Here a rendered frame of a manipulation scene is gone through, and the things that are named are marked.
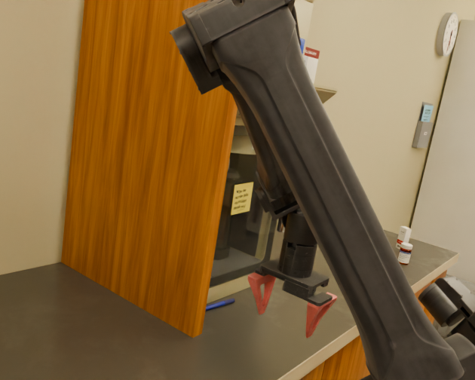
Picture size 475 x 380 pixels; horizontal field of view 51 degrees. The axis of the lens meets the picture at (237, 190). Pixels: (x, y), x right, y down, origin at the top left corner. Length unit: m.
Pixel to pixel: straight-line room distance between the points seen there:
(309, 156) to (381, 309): 0.12
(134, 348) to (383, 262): 0.75
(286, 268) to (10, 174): 0.76
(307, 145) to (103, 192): 0.93
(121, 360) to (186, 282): 0.21
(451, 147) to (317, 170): 3.72
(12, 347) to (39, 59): 0.66
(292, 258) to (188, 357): 0.35
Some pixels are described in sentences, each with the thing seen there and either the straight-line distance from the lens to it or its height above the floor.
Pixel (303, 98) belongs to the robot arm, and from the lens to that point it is 0.37.
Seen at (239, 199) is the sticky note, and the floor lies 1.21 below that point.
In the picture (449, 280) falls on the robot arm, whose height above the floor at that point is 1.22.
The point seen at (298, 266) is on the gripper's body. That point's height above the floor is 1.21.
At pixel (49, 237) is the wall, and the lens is 1.43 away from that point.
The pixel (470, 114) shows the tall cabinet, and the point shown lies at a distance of 4.05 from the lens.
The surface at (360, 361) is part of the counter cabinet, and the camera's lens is 1.58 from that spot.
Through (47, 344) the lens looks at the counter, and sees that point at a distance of 1.07.
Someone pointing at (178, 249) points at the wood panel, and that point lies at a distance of 1.09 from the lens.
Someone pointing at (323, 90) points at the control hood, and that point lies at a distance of 1.24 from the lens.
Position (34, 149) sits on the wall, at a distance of 1.34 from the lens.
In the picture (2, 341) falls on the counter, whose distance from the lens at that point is 1.08.
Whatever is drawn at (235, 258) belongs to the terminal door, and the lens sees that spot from 1.28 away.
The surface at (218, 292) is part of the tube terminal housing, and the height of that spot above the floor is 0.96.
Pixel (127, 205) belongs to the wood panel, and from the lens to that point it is 1.19.
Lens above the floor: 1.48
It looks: 12 degrees down
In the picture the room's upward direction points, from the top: 9 degrees clockwise
